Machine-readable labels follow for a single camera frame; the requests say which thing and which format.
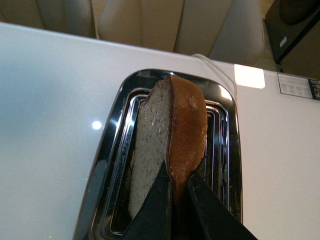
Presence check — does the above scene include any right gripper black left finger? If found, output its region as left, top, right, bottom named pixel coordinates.
left=121, top=163, right=173, bottom=240

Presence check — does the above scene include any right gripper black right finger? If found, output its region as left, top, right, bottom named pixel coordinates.
left=186, top=172, right=256, bottom=240

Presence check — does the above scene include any slice of brown bread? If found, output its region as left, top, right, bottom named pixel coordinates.
left=128, top=74, right=208, bottom=218

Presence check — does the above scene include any white chrome two-slot toaster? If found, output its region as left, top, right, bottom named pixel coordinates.
left=72, top=69, right=244, bottom=240

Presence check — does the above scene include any table label card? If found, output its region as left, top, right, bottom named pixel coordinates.
left=277, top=72, right=320, bottom=101

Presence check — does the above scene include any right beige upholstered chair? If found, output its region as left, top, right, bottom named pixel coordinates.
left=98, top=0, right=265, bottom=66

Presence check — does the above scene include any beige upholstered chair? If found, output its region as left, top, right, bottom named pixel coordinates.
left=98, top=0, right=265, bottom=66
left=0, top=0, right=98, bottom=39

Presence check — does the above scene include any left beige upholstered chair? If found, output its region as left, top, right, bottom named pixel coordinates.
left=0, top=0, right=98, bottom=39

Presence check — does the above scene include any dark front-load washing machine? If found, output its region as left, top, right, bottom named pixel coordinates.
left=265, top=0, right=320, bottom=64

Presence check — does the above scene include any white toaster power cable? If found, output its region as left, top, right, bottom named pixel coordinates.
left=191, top=53, right=238, bottom=94

